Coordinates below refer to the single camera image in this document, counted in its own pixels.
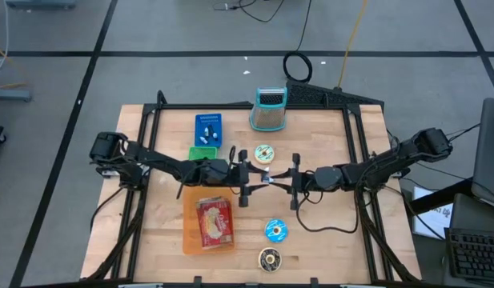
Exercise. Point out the green plastic tray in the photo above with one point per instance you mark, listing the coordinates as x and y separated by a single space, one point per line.
202 153

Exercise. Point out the grey floor platform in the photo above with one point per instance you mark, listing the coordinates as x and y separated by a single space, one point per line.
10 94
40 4

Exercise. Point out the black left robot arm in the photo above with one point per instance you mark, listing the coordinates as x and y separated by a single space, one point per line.
158 162

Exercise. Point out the black keyboard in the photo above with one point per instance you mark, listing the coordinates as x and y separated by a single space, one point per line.
476 256

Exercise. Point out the mint frosted toy donut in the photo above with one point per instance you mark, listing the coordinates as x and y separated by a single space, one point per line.
264 154

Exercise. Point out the teal metal box grater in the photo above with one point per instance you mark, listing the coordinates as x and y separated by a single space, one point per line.
268 112

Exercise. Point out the black perforated panel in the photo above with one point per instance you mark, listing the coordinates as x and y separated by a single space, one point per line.
330 96

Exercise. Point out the blue frosted toy donut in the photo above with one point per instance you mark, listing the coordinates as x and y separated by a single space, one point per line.
276 230

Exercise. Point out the orange plastic tray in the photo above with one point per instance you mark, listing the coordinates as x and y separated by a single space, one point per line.
189 240

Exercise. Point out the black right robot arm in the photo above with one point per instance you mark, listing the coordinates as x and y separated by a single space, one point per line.
390 160

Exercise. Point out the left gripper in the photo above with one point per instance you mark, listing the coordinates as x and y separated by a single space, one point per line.
230 174

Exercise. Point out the chocolate frosted toy donut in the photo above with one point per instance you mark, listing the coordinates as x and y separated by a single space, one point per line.
270 259

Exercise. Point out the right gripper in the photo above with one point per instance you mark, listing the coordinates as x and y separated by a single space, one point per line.
306 180

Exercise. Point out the blue plastic tray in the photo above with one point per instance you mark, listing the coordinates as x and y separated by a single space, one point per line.
199 122

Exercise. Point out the white paper sheet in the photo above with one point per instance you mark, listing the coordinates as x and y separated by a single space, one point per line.
434 220

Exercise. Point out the red snack box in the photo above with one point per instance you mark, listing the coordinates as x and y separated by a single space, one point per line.
214 222

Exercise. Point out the black aluminium table frame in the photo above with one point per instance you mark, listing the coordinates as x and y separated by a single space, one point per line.
230 106

